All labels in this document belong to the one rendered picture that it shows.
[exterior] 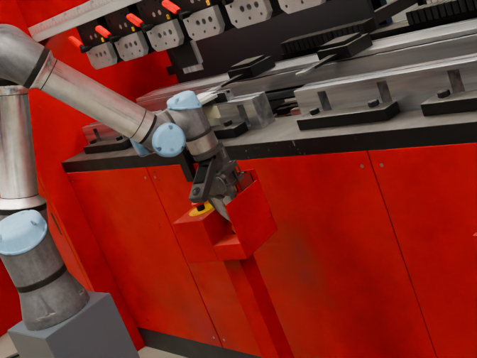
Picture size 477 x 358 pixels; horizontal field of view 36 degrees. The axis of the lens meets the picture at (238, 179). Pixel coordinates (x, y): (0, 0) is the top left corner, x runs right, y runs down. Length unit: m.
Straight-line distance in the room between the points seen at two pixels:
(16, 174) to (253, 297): 0.70
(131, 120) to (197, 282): 1.10
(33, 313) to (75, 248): 1.41
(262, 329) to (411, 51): 0.85
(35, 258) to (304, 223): 0.77
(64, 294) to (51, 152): 1.42
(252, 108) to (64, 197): 1.12
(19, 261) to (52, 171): 1.40
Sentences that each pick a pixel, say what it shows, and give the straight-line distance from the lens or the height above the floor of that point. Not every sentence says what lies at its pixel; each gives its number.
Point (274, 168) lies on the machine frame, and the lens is 2.01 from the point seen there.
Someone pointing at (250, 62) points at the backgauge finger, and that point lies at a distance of 2.43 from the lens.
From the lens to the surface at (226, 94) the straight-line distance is 2.25.
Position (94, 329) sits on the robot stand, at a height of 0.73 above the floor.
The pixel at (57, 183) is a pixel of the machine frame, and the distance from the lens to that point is 3.01.
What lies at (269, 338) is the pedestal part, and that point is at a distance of 2.05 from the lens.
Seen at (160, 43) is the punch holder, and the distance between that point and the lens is 2.35.
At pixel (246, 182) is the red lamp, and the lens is 1.94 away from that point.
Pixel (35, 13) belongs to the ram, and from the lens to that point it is 2.94.
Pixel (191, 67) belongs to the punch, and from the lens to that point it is 2.35.
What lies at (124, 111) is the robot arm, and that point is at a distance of 1.63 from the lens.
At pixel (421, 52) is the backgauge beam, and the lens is 2.04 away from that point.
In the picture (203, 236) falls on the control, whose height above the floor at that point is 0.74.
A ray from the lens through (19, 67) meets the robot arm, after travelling 1.59.
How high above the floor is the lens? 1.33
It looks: 15 degrees down
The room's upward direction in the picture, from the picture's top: 21 degrees counter-clockwise
